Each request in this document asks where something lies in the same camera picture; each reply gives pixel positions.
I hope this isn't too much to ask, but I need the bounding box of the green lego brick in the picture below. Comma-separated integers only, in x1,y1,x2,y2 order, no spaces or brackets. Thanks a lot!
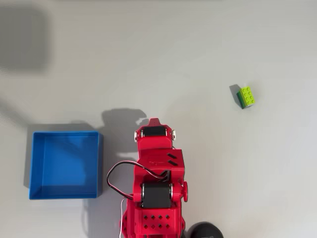
236,85,256,110

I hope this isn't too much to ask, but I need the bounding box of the blue plastic bin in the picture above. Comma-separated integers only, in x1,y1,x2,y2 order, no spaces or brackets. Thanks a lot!
28,130,104,200

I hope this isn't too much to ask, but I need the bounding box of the servo cable on arm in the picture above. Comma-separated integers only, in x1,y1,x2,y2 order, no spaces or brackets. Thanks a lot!
106,160,172,238

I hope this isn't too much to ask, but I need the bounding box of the black gooseneck stand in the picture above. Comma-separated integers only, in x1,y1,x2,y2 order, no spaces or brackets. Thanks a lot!
186,222,225,238

